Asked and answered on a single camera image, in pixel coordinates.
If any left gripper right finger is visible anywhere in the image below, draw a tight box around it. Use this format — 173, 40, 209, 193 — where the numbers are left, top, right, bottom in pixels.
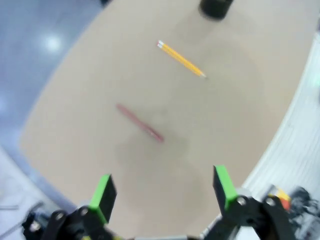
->
199, 164, 298, 240

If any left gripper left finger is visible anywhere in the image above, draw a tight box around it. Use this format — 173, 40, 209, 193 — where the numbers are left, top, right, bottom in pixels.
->
44, 173, 118, 240

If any pink pen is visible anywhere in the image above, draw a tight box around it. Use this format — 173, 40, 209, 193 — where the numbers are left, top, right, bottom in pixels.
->
116, 103, 165, 143

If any yellow pencil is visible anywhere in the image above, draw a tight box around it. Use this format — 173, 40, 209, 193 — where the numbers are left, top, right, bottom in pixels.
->
157, 40, 208, 80

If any black mesh pen holder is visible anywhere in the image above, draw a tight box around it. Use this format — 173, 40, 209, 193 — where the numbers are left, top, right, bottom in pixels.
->
198, 0, 235, 21

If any yellow emergency stop box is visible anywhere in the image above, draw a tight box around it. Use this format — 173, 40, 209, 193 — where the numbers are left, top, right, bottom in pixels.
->
268, 184, 292, 211

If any white ribbed base platform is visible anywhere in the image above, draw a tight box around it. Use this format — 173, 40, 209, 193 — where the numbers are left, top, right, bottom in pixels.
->
241, 22, 320, 240

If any black cable bundle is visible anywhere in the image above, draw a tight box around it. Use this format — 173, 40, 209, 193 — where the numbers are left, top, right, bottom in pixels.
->
287, 186, 320, 226

